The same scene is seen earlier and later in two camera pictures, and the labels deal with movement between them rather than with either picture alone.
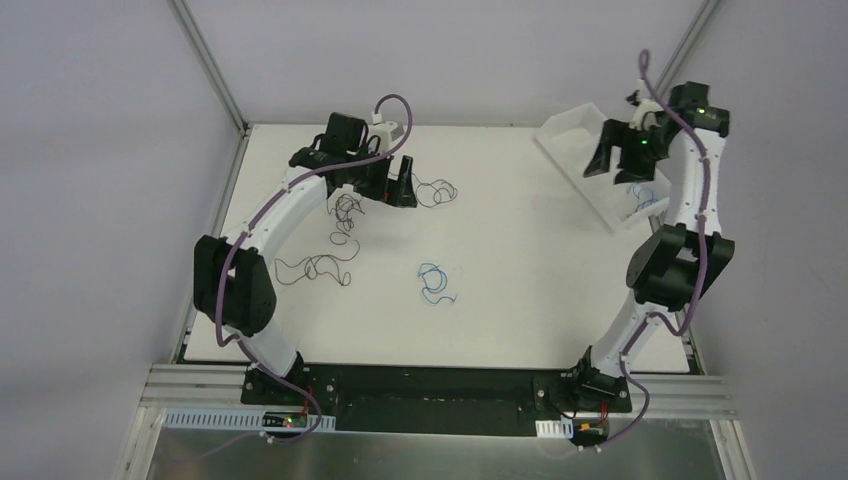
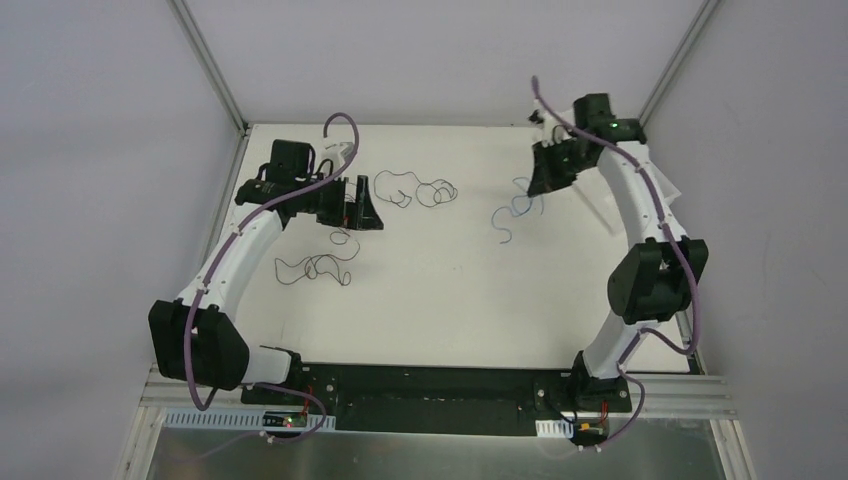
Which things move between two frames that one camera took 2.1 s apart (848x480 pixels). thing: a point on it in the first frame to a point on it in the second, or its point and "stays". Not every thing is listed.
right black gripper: [619, 147] to [553, 162]
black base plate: [441, 399] stays
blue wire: [435, 281] to [505, 207]
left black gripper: [385, 177] to [351, 203]
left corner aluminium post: [209, 63] stays
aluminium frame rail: [165, 386] stays
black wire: [431, 182] stays
